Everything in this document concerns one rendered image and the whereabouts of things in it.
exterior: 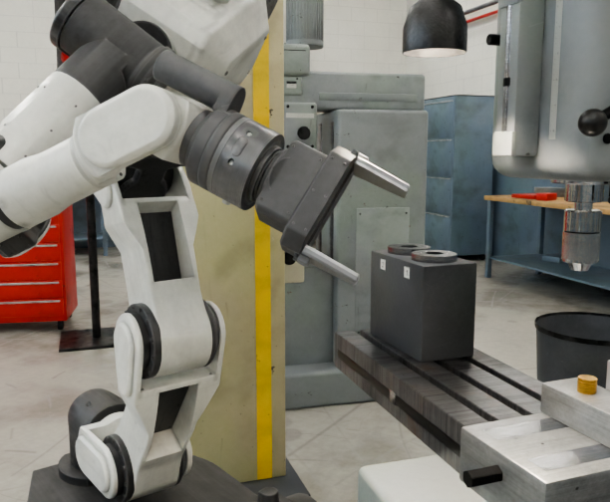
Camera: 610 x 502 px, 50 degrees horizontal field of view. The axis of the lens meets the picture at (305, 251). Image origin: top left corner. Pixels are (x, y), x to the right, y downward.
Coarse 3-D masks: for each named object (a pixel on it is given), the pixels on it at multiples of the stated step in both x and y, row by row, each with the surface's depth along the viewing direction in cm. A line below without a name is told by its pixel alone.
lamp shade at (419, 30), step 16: (432, 0) 72; (448, 0) 72; (416, 16) 72; (432, 16) 71; (448, 16) 71; (416, 32) 72; (432, 32) 71; (448, 32) 71; (464, 32) 72; (416, 48) 72; (432, 48) 71; (448, 48) 71; (464, 48) 73
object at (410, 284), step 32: (384, 256) 137; (416, 256) 128; (448, 256) 126; (384, 288) 138; (416, 288) 126; (448, 288) 125; (384, 320) 139; (416, 320) 126; (448, 320) 127; (416, 352) 127; (448, 352) 128
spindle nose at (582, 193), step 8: (568, 184) 87; (576, 184) 86; (568, 192) 87; (576, 192) 86; (584, 192) 85; (592, 192) 85; (600, 192) 85; (568, 200) 87; (576, 200) 86; (584, 200) 85; (592, 200) 85; (600, 200) 86
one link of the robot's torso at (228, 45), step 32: (64, 0) 105; (128, 0) 97; (160, 0) 98; (192, 0) 102; (224, 0) 105; (256, 0) 111; (160, 32) 97; (192, 32) 98; (224, 32) 102; (256, 32) 111; (224, 64) 102
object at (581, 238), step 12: (564, 228) 88; (576, 228) 86; (588, 228) 86; (600, 228) 87; (564, 240) 88; (576, 240) 86; (588, 240) 86; (564, 252) 88; (576, 252) 87; (588, 252) 86
